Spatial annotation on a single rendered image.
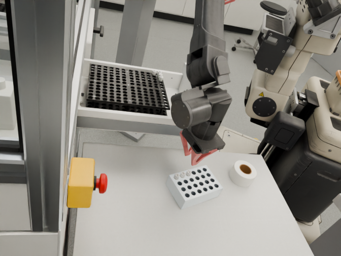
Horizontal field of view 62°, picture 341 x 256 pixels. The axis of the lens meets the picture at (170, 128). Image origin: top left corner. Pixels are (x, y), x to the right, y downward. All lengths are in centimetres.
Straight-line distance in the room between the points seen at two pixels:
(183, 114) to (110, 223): 31
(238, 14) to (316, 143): 329
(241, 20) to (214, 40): 384
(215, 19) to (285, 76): 71
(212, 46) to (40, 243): 45
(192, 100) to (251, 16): 397
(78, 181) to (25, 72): 32
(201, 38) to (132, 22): 122
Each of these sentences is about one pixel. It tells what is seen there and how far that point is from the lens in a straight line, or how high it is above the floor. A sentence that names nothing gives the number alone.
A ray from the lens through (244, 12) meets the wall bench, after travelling 442.
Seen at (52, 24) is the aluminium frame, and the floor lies 125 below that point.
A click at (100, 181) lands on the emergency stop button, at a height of 89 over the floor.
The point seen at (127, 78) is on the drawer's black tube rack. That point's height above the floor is 90.
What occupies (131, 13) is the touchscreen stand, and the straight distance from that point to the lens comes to 180.
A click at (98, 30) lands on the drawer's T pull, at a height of 91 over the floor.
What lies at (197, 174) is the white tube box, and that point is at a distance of 78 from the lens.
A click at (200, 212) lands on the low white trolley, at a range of 76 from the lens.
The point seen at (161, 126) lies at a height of 87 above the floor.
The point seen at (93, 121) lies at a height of 86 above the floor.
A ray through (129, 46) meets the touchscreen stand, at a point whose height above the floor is 55.
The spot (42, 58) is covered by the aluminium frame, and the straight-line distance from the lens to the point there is 27.
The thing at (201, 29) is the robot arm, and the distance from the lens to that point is 62.
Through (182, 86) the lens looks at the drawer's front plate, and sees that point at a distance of 96.
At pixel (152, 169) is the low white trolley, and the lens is 80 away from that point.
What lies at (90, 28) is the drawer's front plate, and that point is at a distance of 105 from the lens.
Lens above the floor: 135
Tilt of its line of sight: 39 degrees down
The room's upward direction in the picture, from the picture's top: 19 degrees clockwise
